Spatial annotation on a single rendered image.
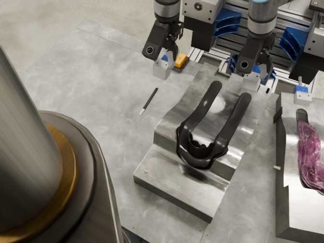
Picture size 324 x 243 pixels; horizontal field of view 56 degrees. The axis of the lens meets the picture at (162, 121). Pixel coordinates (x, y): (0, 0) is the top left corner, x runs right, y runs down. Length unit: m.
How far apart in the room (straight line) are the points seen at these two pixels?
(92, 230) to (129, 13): 2.72
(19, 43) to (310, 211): 2.42
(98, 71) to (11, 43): 1.62
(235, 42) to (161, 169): 0.79
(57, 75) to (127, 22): 1.56
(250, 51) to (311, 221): 0.48
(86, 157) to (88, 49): 1.18
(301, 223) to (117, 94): 0.74
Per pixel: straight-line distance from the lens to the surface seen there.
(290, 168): 0.99
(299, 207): 0.91
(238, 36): 1.46
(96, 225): 0.17
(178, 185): 0.91
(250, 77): 1.06
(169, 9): 0.88
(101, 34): 1.41
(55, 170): 0.16
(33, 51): 2.67
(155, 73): 1.06
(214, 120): 1.00
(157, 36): 0.91
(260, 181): 1.03
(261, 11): 0.86
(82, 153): 0.18
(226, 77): 1.15
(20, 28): 2.92
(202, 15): 1.29
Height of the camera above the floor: 1.70
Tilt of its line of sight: 56 degrees down
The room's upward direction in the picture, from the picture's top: 1 degrees clockwise
